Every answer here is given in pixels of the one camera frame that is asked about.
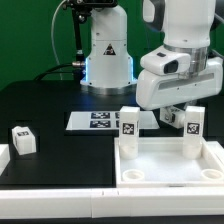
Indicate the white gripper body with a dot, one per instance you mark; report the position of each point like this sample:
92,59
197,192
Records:
155,91

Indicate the white square tabletop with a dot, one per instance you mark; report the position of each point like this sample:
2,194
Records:
160,163

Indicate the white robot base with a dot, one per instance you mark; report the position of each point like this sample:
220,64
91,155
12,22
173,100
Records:
109,67

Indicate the white sheet with tags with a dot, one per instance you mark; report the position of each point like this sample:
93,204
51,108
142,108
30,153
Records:
106,120

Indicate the white front fence bar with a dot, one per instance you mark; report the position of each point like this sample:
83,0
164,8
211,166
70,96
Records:
97,203

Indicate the white left fence piece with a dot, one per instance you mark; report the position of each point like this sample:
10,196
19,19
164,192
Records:
4,157

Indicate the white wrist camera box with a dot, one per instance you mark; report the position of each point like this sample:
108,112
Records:
163,62

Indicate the black camera stand pole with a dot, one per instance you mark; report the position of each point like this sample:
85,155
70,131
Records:
81,10

